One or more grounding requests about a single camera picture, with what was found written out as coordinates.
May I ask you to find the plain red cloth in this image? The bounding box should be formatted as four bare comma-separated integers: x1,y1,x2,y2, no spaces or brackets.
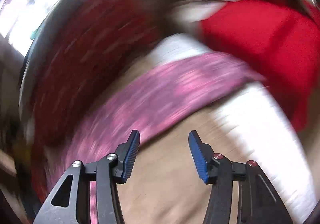
200,0,319,131

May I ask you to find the white cloth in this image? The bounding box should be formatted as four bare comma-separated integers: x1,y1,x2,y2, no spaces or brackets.
152,33,318,222

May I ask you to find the purple pink floral garment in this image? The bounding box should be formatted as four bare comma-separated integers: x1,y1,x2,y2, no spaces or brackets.
47,51,266,224

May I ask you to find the red patterned pillow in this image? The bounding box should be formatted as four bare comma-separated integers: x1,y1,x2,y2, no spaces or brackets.
31,0,159,201

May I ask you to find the beige fleece blanket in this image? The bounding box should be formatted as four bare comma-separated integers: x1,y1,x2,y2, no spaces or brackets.
94,54,250,223

